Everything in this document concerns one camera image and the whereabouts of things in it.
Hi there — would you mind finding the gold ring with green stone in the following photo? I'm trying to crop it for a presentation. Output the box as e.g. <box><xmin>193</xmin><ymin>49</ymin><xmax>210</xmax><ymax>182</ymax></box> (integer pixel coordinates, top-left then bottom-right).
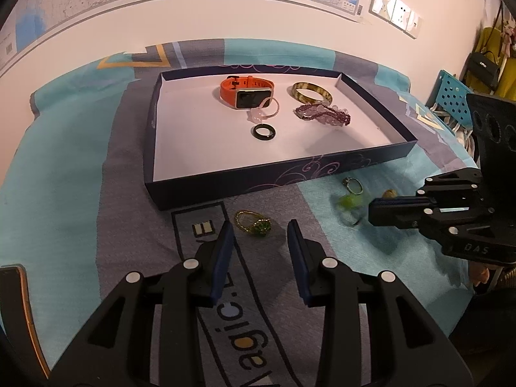
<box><xmin>235</xmin><ymin>210</ymin><xmax>272</xmax><ymax>236</ymax></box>

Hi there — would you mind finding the blue perforated crate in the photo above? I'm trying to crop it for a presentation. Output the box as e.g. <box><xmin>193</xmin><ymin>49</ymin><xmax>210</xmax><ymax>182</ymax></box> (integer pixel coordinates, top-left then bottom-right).
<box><xmin>433</xmin><ymin>70</ymin><xmax>475</xmax><ymax>130</ymax></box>

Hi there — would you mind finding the white wall switch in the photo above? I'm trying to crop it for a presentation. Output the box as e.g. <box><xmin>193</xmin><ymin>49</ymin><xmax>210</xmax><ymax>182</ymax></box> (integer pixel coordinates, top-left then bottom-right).
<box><xmin>407</xmin><ymin>10</ymin><xmax>423</xmax><ymax>39</ymax></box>

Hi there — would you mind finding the dark blue cardboard box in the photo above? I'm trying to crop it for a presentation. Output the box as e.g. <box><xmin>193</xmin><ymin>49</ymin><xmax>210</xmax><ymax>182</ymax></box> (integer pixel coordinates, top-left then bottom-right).
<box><xmin>144</xmin><ymin>64</ymin><xmax>417</xmax><ymax>211</ymax></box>

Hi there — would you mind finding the person's right hand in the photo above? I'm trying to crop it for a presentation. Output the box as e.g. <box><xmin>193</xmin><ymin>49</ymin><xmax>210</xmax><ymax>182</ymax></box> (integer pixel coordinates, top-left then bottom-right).
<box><xmin>470</xmin><ymin>264</ymin><xmax>491</xmax><ymax>295</ymax></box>

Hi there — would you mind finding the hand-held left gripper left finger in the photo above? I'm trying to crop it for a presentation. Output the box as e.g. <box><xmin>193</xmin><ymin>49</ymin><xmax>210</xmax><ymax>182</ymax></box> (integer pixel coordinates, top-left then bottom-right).
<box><xmin>48</xmin><ymin>220</ymin><xmax>236</xmax><ymax>387</ymax></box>

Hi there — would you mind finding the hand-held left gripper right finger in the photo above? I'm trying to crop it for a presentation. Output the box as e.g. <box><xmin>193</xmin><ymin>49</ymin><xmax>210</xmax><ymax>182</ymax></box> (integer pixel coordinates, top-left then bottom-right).
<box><xmin>287</xmin><ymin>220</ymin><xmax>474</xmax><ymax>387</ymax></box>

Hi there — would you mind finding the teal and grey printed tablecloth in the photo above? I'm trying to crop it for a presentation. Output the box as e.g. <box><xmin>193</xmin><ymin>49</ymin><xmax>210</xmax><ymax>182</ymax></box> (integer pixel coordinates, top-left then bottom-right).
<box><xmin>0</xmin><ymin>38</ymin><xmax>484</xmax><ymax>387</ymax></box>

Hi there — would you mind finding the black ring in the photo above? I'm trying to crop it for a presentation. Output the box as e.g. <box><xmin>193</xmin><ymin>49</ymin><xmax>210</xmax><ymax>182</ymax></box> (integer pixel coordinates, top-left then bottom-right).
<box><xmin>252</xmin><ymin>125</ymin><xmax>277</xmax><ymax>141</ymax></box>

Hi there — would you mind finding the dark board with orange edge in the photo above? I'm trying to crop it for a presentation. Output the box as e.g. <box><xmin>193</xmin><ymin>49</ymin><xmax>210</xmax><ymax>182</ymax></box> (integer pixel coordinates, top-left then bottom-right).
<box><xmin>0</xmin><ymin>265</ymin><xmax>51</xmax><ymax>380</ymax></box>

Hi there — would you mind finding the orange smart watch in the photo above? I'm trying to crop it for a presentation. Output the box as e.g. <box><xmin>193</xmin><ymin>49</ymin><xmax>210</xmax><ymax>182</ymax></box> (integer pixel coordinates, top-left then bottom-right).
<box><xmin>220</xmin><ymin>74</ymin><xmax>276</xmax><ymax>110</ymax></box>

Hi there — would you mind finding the pink bead bracelet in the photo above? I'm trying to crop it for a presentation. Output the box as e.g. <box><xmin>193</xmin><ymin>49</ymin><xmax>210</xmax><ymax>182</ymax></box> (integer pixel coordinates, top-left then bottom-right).
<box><xmin>247</xmin><ymin>97</ymin><xmax>281</xmax><ymax>124</ymax></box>

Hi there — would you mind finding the green translucent trinket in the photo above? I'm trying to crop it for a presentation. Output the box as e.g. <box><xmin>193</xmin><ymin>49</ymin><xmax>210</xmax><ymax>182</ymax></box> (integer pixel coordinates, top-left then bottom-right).
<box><xmin>332</xmin><ymin>193</ymin><xmax>369</xmax><ymax>227</ymax></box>

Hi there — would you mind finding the purple and clear bead bracelet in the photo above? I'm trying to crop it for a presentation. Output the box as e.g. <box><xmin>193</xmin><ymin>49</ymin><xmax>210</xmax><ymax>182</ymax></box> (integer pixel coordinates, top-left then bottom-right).
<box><xmin>293</xmin><ymin>103</ymin><xmax>351</xmax><ymax>128</ymax></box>

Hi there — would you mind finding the green marbled bangle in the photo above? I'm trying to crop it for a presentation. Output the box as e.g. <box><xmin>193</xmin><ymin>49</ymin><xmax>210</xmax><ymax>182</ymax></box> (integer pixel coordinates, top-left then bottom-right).
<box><xmin>291</xmin><ymin>82</ymin><xmax>332</xmax><ymax>105</ymax></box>

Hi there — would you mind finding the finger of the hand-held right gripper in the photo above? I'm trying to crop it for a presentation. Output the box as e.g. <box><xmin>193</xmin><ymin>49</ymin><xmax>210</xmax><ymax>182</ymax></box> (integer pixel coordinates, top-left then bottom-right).
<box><xmin>368</xmin><ymin>194</ymin><xmax>496</xmax><ymax>243</ymax></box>
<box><xmin>417</xmin><ymin>169</ymin><xmax>485</xmax><ymax>199</ymax></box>

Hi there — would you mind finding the black handbag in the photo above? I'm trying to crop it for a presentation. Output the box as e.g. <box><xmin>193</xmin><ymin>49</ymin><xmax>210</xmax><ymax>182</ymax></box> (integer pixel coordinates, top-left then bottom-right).
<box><xmin>465</xmin><ymin>50</ymin><xmax>503</xmax><ymax>93</ymax></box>

